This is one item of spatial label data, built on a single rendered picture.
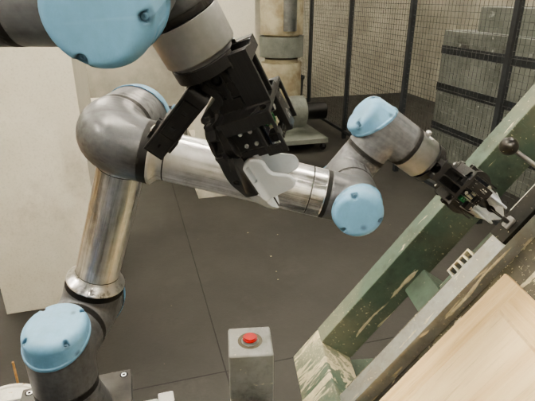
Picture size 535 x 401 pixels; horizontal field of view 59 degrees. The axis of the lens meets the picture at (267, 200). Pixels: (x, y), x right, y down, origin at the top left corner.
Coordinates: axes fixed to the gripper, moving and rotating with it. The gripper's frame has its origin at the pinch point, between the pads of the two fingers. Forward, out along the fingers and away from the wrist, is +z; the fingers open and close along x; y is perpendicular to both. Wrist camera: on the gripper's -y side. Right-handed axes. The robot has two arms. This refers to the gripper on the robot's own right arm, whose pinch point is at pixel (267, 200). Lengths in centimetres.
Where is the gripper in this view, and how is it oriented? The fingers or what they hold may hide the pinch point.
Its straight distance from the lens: 60.0
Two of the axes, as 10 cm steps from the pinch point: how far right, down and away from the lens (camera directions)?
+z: 4.2, 7.1, 5.7
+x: 1.7, -6.8, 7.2
